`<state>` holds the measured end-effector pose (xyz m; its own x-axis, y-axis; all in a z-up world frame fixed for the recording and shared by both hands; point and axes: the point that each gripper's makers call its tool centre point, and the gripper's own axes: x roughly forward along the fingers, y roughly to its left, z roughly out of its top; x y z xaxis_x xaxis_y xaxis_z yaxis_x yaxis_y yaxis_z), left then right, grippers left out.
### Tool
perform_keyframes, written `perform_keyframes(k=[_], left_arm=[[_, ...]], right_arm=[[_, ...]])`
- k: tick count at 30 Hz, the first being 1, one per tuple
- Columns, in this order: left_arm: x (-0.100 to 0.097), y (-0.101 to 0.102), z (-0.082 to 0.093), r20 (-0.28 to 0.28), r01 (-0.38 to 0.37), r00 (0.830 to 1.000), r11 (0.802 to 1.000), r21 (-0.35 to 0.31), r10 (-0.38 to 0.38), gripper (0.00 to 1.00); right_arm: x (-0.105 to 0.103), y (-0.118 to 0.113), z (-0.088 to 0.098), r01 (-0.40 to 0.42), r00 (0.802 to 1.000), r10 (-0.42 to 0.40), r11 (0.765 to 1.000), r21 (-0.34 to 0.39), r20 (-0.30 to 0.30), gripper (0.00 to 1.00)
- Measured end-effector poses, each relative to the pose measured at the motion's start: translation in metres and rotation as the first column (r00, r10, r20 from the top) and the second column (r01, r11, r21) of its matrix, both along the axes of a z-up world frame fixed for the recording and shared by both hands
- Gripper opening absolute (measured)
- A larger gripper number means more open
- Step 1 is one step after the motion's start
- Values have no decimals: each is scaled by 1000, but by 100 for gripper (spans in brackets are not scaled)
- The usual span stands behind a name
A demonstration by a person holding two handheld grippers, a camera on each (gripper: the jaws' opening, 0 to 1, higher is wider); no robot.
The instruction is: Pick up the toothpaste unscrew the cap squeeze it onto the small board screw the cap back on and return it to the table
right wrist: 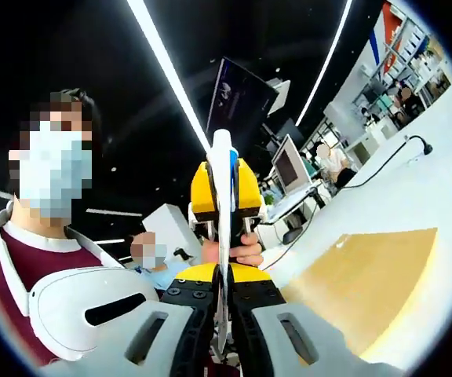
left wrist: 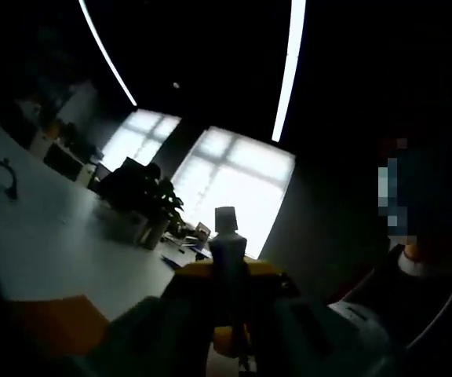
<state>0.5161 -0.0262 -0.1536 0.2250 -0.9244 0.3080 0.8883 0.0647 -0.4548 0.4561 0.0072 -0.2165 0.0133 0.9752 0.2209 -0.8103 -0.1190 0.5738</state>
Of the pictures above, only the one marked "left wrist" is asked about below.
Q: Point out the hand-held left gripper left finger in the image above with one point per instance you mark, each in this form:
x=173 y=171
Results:
x=151 y=334

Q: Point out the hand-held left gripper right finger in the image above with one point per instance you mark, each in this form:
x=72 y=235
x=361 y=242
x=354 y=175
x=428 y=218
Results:
x=289 y=345

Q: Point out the small wooden board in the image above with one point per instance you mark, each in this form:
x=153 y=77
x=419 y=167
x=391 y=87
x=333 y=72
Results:
x=61 y=326

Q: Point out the white blue toothpaste tube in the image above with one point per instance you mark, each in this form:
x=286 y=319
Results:
x=228 y=245

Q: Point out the white toothpaste cap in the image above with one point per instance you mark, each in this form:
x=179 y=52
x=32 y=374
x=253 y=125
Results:
x=226 y=219

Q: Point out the tall white vase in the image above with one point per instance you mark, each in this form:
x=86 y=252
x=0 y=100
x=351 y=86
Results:
x=156 y=233

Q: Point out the white table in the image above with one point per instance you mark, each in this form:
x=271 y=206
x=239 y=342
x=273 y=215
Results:
x=53 y=243

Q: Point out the green potted plant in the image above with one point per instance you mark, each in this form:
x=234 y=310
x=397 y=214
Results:
x=167 y=200

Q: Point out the operator in maroon shirt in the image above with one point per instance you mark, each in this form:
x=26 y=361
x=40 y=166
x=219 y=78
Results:
x=411 y=251

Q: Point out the bright window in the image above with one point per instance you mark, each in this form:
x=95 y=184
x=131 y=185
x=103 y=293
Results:
x=143 y=133
x=241 y=184

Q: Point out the long ceiling light strip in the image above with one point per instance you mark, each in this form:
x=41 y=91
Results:
x=110 y=63
x=287 y=78

